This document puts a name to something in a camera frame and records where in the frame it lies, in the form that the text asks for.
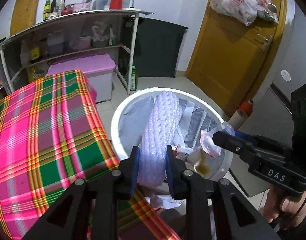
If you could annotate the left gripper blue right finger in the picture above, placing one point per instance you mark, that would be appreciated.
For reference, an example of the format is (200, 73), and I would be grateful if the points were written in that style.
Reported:
(177, 181)

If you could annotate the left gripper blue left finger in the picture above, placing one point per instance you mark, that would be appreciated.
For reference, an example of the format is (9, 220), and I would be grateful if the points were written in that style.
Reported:
(129, 169)

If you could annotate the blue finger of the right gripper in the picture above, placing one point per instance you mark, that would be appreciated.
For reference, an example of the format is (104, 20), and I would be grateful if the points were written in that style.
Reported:
(244, 136)

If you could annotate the clear plastic lid wrapper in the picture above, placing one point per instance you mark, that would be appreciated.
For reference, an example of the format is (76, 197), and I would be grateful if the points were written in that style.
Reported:
(213, 142)

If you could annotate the purple bubble wrap roll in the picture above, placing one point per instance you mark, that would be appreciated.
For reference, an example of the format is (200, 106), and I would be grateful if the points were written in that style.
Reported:
(158, 134)

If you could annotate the white printed plastic bag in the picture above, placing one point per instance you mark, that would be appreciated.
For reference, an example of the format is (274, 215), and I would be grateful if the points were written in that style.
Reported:
(198, 160)

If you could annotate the white round trash bin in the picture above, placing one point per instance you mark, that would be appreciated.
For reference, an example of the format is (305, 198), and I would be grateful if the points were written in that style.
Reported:
(155, 118)

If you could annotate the metal kitchen shelf rack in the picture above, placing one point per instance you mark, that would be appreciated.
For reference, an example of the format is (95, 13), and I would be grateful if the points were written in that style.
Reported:
(72, 26)

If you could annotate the person's right hand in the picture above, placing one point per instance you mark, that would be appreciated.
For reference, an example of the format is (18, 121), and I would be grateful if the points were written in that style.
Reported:
(292, 209)

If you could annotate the translucent white bin liner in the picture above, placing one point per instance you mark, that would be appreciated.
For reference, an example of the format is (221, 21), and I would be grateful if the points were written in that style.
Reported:
(131, 116)

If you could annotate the yellow wooden door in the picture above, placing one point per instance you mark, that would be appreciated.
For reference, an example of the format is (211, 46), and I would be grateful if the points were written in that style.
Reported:
(230, 60)

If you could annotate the pink plaid tablecloth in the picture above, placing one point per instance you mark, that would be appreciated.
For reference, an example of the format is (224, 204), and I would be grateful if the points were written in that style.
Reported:
(50, 135)

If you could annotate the green dish soap bottle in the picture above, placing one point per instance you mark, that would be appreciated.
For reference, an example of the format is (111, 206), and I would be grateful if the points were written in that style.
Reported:
(133, 79)

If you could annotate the pink lidded storage box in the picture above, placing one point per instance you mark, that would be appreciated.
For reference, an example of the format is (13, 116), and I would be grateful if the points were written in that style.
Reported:
(97, 68)

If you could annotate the black panel appliance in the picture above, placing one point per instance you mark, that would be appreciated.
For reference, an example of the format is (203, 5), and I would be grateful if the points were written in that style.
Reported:
(157, 47)

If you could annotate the plastic bags on door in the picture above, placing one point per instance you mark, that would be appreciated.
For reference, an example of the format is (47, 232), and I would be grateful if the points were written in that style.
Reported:
(246, 11)

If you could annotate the blue liquid jug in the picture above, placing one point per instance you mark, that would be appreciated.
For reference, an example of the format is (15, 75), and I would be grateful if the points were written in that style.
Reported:
(55, 43)

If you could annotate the red kettle thermos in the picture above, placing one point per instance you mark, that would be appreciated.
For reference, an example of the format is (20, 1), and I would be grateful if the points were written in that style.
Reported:
(116, 4)

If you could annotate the clear plastic storage container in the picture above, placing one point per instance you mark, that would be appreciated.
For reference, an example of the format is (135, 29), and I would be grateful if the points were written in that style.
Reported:
(104, 4)

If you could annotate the clear oil bottle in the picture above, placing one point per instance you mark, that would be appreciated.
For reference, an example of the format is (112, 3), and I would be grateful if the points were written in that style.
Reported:
(60, 6)

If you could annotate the green sauce bottle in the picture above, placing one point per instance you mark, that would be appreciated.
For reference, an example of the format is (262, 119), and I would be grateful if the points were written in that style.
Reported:
(46, 10)

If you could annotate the dark soy sauce bottle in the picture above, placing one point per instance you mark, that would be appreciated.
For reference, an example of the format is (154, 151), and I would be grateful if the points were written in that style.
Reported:
(53, 6)

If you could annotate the wooden cutting board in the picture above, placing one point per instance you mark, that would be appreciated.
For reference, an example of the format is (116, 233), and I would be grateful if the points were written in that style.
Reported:
(23, 16)

